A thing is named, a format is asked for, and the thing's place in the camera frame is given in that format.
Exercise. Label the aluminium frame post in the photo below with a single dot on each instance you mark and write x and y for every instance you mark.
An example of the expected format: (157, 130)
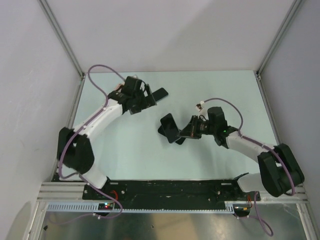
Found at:
(282, 30)
(49, 14)

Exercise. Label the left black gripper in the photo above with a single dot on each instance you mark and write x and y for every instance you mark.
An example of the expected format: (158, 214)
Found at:
(148, 100)

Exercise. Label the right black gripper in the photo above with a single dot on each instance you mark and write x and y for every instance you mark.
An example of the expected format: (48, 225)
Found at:
(190, 131)

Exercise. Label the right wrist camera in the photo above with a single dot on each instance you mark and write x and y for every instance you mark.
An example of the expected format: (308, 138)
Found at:
(200, 107)

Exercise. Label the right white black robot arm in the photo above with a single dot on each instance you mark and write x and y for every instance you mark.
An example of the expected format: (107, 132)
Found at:
(279, 172)

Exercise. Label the black phone case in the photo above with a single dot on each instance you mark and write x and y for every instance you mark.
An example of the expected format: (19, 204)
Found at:
(172, 135)

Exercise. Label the right aluminium frame post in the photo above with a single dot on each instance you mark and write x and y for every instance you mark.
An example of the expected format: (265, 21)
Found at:
(282, 30)

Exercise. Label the left aluminium frame post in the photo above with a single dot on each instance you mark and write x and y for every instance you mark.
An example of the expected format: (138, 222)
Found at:
(49, 14)

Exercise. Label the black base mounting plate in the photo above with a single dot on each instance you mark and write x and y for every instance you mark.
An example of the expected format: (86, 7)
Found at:
(172, 195)

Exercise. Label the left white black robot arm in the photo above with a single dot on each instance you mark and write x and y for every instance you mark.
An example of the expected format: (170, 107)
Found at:
(75, 145)

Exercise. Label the aluminium front rail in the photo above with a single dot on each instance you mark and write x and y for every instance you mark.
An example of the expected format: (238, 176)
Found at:
(61, 191)

